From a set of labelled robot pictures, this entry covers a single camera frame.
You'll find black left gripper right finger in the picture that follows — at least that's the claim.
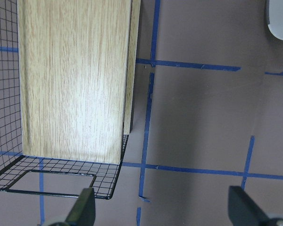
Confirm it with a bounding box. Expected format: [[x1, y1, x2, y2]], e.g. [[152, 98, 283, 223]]
[[228, 186, 274, 226]]

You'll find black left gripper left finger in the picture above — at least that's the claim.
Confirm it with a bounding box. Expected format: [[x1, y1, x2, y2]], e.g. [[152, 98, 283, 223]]
[[65, 188, 96, 226]]

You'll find white toaster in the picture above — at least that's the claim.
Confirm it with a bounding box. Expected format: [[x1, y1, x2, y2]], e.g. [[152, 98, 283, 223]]
[[266, 0, 283, 40]]

